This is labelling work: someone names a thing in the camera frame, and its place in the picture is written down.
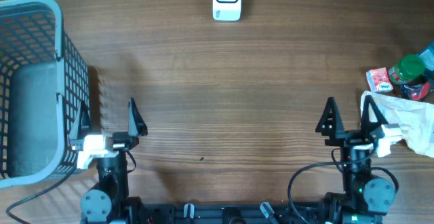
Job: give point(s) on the white barcode scanner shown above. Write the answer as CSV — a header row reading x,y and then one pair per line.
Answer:
x,y
226,10

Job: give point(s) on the green lid jar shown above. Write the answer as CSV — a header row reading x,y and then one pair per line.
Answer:
x,y
407,69

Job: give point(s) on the black orange hex wrench pack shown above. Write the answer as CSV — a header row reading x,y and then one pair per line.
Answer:
x,y
417,92

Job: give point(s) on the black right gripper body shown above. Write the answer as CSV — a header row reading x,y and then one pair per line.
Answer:
x,y
348,139

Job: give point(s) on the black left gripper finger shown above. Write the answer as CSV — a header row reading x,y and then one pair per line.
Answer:
x,y
82,125
136,124

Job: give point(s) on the blue mouthwash bottle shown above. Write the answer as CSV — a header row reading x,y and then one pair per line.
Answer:
x,y
428,58

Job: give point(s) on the red tissue pack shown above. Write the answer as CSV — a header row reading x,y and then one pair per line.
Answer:
x,y
378,80

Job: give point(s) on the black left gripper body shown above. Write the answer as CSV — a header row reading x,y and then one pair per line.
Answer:
x,y
123,142

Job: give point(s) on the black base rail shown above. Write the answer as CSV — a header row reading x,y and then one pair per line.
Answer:
x,y
299,212

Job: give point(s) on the beige nut snack pouch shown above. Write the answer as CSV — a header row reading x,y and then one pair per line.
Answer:
x,y
414,118

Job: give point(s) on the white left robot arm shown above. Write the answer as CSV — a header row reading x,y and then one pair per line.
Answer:
x,y
108,201

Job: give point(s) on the dark grey plastic basket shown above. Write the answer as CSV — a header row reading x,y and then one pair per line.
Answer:
x,y
45,86

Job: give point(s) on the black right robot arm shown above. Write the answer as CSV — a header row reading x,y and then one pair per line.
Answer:
x,y
366,197

